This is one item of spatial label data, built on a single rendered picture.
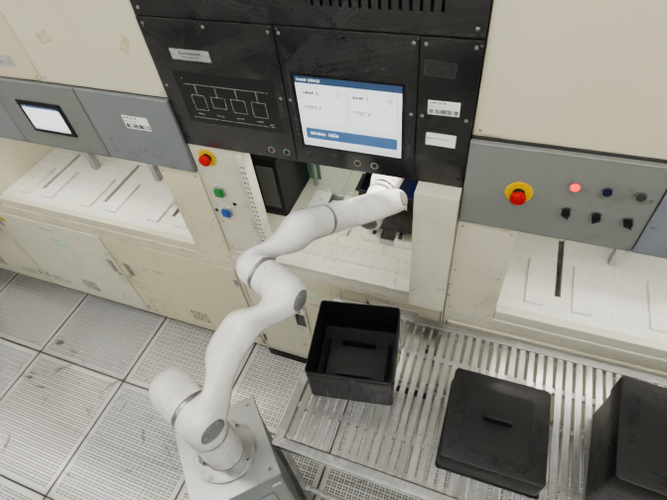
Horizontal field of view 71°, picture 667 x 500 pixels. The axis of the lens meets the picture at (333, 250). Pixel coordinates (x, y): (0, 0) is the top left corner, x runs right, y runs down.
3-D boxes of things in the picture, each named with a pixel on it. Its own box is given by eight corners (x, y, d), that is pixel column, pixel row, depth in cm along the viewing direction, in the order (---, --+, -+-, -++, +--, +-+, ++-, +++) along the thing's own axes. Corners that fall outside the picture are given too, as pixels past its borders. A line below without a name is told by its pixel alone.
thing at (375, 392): (326, 324, 176) (321, 299, 163) (400, 333, 171) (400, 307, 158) (310, 395, 159) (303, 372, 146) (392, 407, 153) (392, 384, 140)
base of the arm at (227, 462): (203, 495, 141) (183, 478, 127) (190, 437, 153) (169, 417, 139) (262, 465, 145) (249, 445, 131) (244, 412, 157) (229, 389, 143)
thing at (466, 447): (434, 466, 140) (437, 452, 130) (452, 378, 158) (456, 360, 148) (538, 500, 132) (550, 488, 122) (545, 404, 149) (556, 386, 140)
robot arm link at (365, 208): (349, 194, 123) (406, 183, 146) (306, 208, 133) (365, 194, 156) (358, 227, 123) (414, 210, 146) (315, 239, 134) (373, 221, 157)
